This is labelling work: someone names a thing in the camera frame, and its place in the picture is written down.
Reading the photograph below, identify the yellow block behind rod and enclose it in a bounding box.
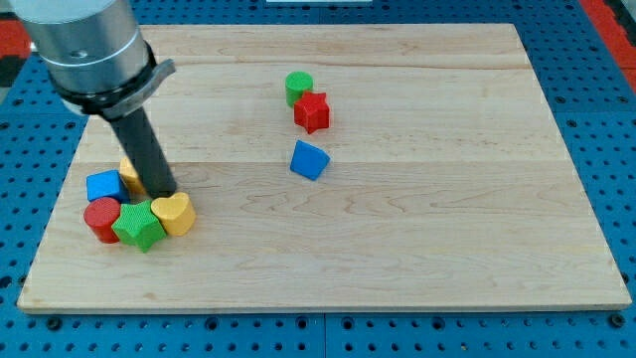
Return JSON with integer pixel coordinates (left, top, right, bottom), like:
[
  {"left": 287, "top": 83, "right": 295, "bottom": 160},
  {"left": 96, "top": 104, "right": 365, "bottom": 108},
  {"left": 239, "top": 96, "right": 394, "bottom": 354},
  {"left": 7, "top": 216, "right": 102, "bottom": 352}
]
[{"left": 119, "top": 157, "right": 146, "bottom": 195}]

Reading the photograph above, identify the yellow heart block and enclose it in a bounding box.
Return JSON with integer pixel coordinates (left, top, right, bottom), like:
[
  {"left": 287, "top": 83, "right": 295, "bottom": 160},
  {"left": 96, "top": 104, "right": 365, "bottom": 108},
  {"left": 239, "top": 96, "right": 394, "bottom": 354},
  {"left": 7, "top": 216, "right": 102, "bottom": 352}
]
[{"left": 151, "top": 192, "right": 197, "bottom": 237}]

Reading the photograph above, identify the green cylinder block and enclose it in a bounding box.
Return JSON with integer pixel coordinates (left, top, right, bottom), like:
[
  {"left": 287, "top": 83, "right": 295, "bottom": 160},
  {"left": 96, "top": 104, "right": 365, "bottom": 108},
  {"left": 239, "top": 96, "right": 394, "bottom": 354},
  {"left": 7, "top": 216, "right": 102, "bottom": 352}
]
[{"left": 284, "top": 72, "right": 314, "bottom": 107}]

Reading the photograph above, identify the red cylinder block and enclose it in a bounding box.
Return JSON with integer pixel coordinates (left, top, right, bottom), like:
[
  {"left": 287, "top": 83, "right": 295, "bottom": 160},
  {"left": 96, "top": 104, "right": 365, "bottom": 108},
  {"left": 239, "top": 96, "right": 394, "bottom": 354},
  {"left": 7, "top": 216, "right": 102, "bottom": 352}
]
[{"left": 83, "top": 197, "right": 121, "bottom": 244}]

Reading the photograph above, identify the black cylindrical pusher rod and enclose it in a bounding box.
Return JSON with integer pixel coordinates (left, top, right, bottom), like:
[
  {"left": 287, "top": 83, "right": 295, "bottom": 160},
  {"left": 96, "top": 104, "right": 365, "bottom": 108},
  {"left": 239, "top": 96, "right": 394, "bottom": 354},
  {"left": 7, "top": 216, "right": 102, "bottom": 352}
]
[{"left": 109, "top": 107, "right": 177, "bottom": 199}]

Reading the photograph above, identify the red star block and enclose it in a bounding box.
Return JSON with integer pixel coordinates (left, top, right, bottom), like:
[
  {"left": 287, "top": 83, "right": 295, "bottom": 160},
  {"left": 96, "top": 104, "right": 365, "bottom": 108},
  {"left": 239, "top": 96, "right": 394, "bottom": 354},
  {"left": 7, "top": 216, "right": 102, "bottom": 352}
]
[{"left": 293, "top": 91, "right": 330, "bottom": 134}]

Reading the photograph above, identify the light wooden board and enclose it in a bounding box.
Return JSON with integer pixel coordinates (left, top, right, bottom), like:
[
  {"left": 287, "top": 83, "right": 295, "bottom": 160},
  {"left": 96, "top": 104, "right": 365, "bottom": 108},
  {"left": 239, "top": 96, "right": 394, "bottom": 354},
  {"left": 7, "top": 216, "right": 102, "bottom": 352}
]
[{"left": 18, "top": 24, "right": 632, "bottom": 314}]

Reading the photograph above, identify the blue triangle block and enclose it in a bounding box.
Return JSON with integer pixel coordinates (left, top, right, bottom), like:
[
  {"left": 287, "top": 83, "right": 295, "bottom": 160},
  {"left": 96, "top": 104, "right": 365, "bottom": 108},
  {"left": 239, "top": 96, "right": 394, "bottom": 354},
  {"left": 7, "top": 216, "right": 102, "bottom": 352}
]
[{"left": 289, "top": 140, "right": 331, "bottom": 181}]

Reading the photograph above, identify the green star block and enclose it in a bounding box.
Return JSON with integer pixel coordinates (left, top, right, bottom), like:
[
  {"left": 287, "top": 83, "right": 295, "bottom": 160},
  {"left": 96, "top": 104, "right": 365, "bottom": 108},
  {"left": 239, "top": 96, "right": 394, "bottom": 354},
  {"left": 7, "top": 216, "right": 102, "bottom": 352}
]
[{"left": 111, "top": 200, "right": 167, "bottom": 253}]

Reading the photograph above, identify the blue cube block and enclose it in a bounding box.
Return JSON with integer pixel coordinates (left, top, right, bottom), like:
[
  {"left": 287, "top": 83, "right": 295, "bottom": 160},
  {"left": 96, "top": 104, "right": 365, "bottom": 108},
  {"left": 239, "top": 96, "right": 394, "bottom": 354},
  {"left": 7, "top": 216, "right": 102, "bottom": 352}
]
[{"left": 85, "top": 170, "right": 130, "bottom": 204}]

